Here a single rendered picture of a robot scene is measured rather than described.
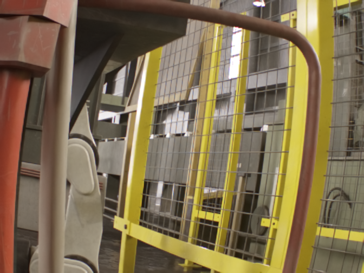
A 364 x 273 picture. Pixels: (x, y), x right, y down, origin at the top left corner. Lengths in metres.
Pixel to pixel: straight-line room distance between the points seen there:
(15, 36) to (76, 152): 1.34
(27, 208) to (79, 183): 3.32
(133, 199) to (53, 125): 1.93
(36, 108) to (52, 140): 5.37
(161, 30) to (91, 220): 1.30
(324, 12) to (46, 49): 1.00
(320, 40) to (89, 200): 0.80
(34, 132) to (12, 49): 5.36
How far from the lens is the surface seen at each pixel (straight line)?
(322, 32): 1.25
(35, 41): 0.32
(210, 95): 4.44
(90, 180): 1.64
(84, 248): 1.70
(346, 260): 3.75
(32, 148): 5.66
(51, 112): 0.36
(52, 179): 0.36
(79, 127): 1.69
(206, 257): 1.59
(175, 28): 0.43
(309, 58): 0.46
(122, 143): 8.89
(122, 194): 7.81
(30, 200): 4.94
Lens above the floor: 0.60
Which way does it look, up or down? 4 degrees up
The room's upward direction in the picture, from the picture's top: 7 degrees clockwise
